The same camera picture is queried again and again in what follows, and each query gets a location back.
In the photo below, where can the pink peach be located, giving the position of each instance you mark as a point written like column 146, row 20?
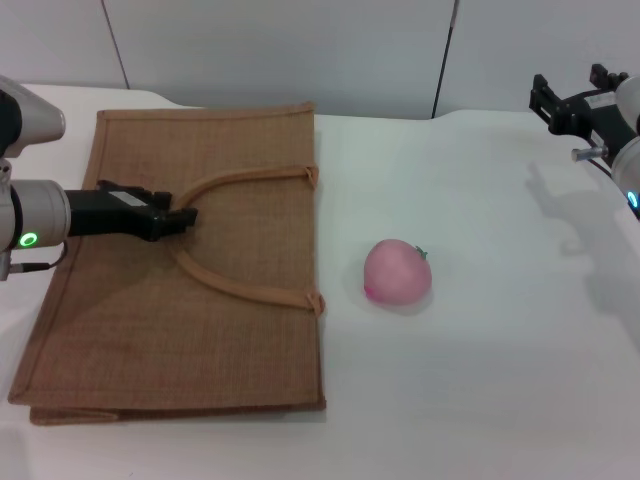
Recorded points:
column 397, row 275

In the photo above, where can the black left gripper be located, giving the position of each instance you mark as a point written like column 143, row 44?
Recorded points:
column 110, row 215

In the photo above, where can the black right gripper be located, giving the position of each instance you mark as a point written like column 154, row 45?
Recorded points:
column 595, row 115

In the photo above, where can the brown jute handbag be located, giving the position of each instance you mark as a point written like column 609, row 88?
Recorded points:
column 200, row 340

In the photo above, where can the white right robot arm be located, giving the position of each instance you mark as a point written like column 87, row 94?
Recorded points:
column 627, row 165

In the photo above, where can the dark thin pole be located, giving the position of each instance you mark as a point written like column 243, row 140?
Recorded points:
column 444, row 60

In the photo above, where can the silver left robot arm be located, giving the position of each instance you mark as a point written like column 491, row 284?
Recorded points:
column 37, row 210

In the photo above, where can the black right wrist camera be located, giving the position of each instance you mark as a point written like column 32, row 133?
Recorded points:
column 605, row 77

